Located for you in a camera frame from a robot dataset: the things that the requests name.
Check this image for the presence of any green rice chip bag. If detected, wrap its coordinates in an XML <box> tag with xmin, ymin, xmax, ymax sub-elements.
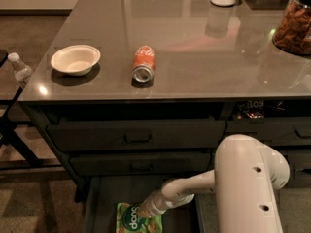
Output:
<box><xmin>116</xmin><ymin>203</ymin><xmax>163</xmax><ymax>233</ymax></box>

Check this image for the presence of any glass jar of snacks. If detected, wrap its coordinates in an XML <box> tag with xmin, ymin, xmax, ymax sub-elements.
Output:
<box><xmin>272</xmin><ymin>0</ymin><xmax>311</xmax><ymax>55</ymax></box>

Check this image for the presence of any bottom right drawer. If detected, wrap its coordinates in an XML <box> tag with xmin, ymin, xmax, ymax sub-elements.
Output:
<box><xmin>287</xmin><ymin>172</ymin><xmax>311</xmax><ymax>188</ymax></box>

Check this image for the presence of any open bottom left drawer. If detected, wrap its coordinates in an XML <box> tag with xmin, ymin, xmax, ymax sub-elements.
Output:
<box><xmin>83</xmin><ymin>175</ymin><xmax>202</xmax><ymax>233</ymax></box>

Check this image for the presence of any clear plastic water bottle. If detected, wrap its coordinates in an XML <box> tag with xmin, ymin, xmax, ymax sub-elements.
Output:
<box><xmin>8</xmin><ymin>52</ymin><xmax>33</xmax><ymax>88</ymax></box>

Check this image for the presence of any top right drawer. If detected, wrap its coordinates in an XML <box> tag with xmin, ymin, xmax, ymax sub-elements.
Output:
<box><xmin>225</xmin><ymin>117</ymin><xmax>311</xmax><ymax>147</ymax></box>

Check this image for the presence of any middle right drawer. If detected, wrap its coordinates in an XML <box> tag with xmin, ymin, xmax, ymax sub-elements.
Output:
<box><xmin>282</xmin><ymin>149</ymin><xmax>311</xmax><ymax>171</ymax></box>

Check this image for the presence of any middle left drawer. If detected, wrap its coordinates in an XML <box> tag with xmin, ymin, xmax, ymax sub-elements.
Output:
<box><xmin>70</xmin><ymin>152</ymin><xmax>211</xmax><ymax>176</ymax></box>

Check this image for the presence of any red soda can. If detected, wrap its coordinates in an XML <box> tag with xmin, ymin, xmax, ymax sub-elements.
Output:
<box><xmin>132</xmin><ymin>46</ymin><xmax>155</xmax><ymax>83</ymax></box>

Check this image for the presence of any dark snack bag in drawer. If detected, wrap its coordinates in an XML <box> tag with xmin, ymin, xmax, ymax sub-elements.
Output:
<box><xmin>236</xmin><ymin>100</ymin><xmax>264</xmax><ymax>119</ymax></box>

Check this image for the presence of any dark counter cabinet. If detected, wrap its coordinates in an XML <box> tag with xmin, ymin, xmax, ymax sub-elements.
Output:
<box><xmin>20</xmin><ymin>0</ymin><xmax>310</xmax><ymax>190</ymax></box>

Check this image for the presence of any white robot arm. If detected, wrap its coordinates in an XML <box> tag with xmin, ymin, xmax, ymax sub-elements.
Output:
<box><xmin>138</xmin><ymin>134</ymin><xmax>290</xmax><ymax>233</ymax></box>

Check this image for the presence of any top left drawer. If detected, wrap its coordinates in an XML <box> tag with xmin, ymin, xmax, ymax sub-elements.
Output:
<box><xmin>47</xmin><ymin>118</ymin><xmax>225</xmax><ymax>152</ymax></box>

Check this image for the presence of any white paper bowl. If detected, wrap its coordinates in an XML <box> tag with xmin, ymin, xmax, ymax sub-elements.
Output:
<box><xmin>51</xmin><ymin>45</ymin><xmax>101</xmax><ymax>76</ymax></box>

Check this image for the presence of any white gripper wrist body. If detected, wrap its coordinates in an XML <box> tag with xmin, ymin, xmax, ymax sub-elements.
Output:
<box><xmin>139</xmin><ymin>179</ymin><xmax>194</xmax><ymax>216</ymax></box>

